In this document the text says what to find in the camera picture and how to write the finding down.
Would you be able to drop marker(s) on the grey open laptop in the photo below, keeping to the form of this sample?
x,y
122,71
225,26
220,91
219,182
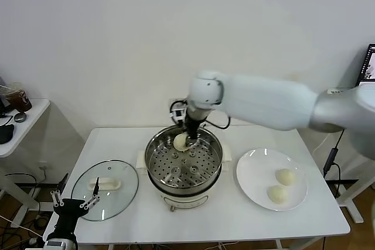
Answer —
x,y
369,65

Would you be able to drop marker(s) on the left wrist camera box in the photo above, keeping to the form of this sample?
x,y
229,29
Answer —
x,y
57,244

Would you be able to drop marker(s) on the white power strip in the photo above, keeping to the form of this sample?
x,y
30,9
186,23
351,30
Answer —
x,y
32,241

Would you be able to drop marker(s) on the white round plate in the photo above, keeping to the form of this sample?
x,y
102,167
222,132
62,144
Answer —
x,y
257,168

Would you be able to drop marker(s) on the white label sticker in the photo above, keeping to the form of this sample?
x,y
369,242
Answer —
x,y
337,91

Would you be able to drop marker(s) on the small round grey disc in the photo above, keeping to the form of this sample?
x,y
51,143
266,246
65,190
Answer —
x,y
21,117

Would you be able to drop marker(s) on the stainless steel pot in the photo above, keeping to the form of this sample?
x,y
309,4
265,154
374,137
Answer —
x,y
184,176

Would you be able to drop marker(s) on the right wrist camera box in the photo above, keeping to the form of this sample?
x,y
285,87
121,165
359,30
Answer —
x,y
178,114

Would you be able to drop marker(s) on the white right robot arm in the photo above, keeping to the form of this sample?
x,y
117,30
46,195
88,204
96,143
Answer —
x,y
263,100

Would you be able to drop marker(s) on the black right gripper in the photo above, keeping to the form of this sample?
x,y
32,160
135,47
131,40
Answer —
x,y
192,128

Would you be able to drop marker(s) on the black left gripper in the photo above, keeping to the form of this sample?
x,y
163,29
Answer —
x,y
70,207

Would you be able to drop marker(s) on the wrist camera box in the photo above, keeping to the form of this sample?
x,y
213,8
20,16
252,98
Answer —
x,y
57,244
178,114

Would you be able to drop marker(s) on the white steamed baozi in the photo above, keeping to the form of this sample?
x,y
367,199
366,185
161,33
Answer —
x,y
179,142
285,176
276,194

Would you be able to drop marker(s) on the white side table with cup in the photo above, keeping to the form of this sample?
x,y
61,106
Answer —
x,y
35,115

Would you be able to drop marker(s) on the white wall outlet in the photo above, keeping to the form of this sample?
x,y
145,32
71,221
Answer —
x,y
43,167

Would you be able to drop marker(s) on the plastic iced coffee cup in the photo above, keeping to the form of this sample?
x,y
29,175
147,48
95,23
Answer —
x,y
20,100

